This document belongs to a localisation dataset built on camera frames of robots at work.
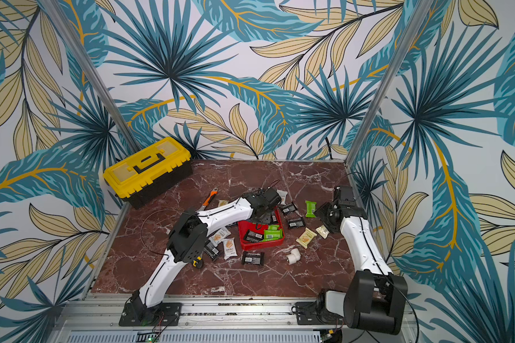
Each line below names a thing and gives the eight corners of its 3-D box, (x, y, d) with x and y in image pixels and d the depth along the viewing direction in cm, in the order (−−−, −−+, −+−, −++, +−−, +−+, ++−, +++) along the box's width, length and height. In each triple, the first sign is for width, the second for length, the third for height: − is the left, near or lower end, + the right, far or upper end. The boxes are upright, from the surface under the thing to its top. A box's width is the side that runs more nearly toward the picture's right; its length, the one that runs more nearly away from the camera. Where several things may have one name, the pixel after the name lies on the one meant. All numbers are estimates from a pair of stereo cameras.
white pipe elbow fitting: (290, 266, 86) (291, 264, 84) (283, 257, 89) (284, 254, 86) (301, 258, 88) (302, 256, 86) (294, 250, 91) (295, 247, 88)
